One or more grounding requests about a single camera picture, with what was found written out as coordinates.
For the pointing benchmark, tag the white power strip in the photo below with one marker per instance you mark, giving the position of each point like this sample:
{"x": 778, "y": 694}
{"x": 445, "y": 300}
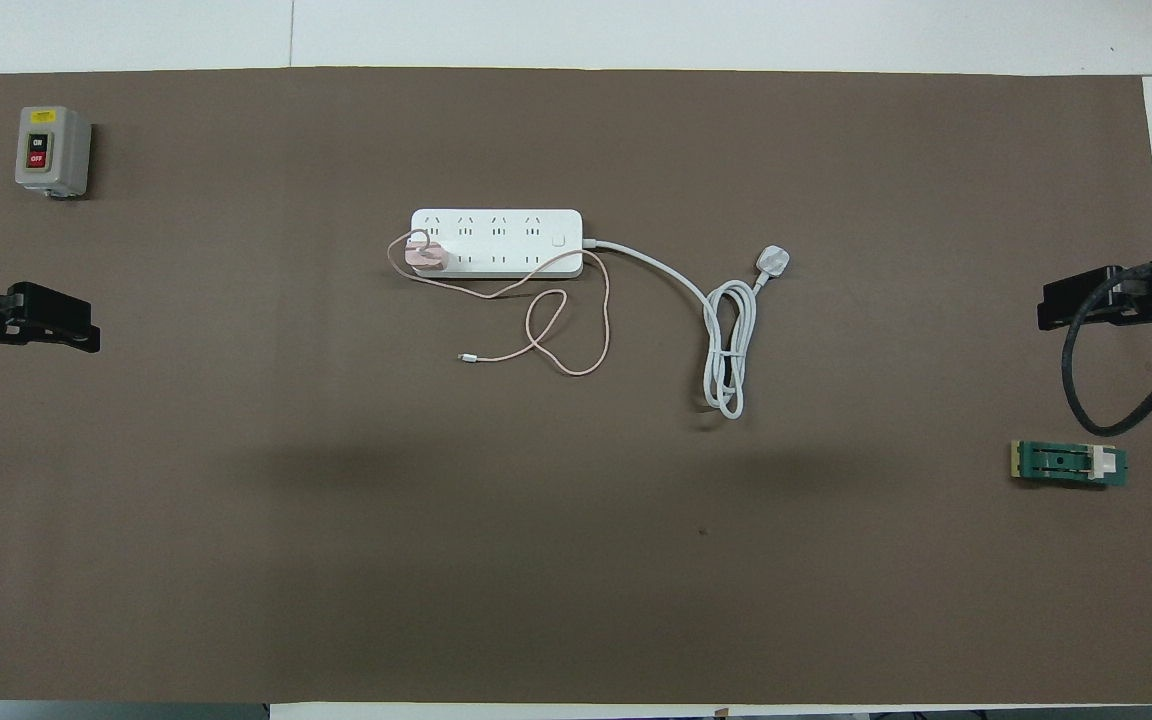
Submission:
{"x": 496, "y": 243}

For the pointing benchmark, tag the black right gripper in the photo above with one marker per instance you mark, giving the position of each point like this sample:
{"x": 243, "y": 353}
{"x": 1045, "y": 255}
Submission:
{"x": 1136, "y": 300}

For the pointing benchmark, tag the pink charger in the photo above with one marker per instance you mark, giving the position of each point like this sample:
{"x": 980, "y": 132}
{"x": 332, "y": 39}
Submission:
{"x": 429, "y": 258}

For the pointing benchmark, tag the grey on-off switch box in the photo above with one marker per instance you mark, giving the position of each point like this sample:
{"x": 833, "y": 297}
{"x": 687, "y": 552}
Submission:
{"x": 51, "y": 150}

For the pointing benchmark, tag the green knife switch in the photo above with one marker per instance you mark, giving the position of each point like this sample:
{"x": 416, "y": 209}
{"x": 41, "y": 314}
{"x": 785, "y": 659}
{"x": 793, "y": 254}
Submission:
{"x": 1066, "y": 463}

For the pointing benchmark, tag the brown table mat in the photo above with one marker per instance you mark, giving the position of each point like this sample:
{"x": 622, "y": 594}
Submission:
{"x": 576, "y": 550}

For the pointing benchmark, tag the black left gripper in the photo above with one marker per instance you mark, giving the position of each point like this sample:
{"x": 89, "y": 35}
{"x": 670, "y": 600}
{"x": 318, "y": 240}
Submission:
{"x": 36, "y": 305}

